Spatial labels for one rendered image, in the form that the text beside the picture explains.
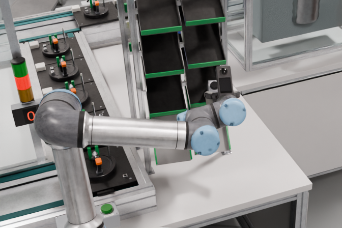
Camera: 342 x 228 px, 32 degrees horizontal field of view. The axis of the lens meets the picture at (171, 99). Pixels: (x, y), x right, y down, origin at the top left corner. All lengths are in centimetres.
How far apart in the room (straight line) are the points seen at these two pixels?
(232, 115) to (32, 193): 92
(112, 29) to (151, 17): 134
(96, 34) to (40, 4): 264
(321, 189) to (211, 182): 139
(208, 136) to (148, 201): 68
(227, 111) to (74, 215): 53
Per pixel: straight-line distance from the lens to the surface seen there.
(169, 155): 219
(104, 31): 328
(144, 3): 200
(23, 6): 589
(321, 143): 330
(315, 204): 349
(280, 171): 235
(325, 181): 364
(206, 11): 199
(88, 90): 269
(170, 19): 195
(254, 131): 254
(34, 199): 225
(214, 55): 206
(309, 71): 299
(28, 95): 213
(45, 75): 287
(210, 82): 210
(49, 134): 155
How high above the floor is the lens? 238
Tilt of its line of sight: 33 degrees down
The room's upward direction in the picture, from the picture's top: 4 degrees counter-clockwise
